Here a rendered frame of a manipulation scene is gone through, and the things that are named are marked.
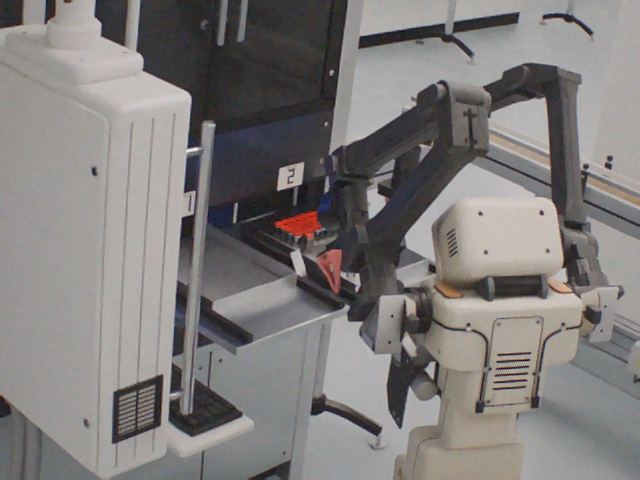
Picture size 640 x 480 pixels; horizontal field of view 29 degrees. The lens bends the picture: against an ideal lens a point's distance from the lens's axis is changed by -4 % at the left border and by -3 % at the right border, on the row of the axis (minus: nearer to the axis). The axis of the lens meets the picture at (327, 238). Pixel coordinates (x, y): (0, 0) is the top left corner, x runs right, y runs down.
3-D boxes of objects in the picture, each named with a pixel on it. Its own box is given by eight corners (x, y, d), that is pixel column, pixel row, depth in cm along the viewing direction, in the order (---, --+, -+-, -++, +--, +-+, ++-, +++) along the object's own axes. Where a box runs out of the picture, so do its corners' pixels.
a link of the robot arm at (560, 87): (554, 46, 258) (587, 58, 264) (509, 65, 269) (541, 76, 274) (566, 260, 247) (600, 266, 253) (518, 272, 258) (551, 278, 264)
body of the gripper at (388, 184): (391, 184, 309) (396, 155, 306) (426, 198, 304) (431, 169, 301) (375, 190, 304) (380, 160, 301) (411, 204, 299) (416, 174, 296)
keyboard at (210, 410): (76, 352, 279) (77, 342, 278) (126, 335, 288) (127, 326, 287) (191, 438, 255) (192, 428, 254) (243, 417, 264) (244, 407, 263)
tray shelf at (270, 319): (104, 269, 304) (104, 262, 303) (312, 207, 352) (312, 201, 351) (236, 356, 275) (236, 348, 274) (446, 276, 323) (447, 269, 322)
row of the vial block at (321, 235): (289, 249, 321) (290, 232, 319) (340, 233, 333) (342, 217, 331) (295, 253, 320) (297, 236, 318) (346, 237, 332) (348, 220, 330)
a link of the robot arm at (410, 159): (406, 146, 295) (427, 145, 298) (391, 135, 301) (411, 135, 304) (401, 174, 298) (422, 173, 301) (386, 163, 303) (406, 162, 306)
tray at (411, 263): (257, 243, 323) (258, 230, 321) (331, 221, 340) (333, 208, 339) (354, 298, 302) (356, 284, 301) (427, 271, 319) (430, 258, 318)
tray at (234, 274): (120, 257, 307) (121, 244, 305) (202, 233, 324) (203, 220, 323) (211, 315, 286) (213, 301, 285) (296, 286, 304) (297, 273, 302)
